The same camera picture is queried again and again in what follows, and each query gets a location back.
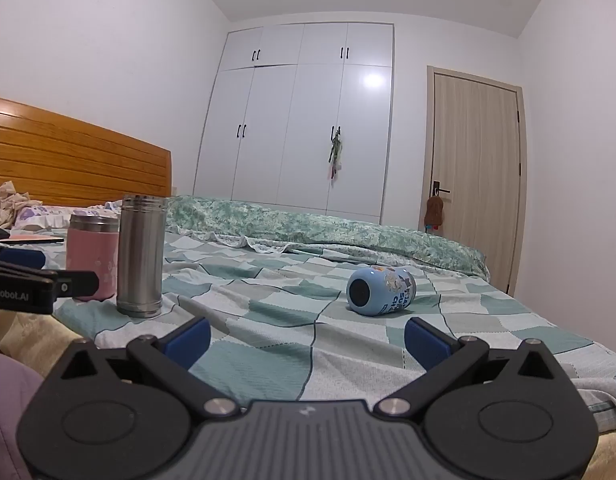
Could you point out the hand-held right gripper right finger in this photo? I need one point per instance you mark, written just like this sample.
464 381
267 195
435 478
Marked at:
427 344

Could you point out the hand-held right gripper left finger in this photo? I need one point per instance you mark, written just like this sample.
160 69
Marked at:
187 342

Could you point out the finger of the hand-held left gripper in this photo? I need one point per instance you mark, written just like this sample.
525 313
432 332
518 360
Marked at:
20 258
78 283

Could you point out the blue printed cup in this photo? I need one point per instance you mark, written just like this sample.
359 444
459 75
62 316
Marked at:
382 291

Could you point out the pink insulated cup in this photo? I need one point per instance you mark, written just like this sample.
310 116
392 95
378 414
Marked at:
90 260

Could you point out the stainless steel cup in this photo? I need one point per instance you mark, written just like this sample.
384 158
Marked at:
140 260

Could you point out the flat orange tablet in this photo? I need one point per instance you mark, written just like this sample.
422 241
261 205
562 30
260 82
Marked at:
33 238

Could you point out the purple floral pillow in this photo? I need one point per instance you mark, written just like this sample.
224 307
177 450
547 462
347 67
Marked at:
43 217

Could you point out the yellow blanket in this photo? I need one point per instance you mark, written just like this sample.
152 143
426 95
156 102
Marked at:
28 340

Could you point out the crumpled beige cloth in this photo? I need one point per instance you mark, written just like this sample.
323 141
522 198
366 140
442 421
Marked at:
3 205

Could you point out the checked bed sheet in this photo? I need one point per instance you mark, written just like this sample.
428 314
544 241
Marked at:
288 310

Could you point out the wooden bed headboard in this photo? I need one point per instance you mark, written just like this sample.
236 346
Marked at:
78 160

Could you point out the purple garment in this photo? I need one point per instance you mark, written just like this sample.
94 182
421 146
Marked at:
10 410

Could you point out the brown plush toy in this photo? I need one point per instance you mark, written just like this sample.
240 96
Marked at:
433 212

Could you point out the green floral quilt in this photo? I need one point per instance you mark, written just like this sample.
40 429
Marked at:
338 230

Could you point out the wooden door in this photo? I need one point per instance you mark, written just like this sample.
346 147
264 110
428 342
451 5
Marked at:
477 160

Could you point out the green hanging ornament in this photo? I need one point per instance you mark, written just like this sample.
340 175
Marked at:
335 152

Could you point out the white wardrobe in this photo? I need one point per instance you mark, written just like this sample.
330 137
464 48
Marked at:
288 135

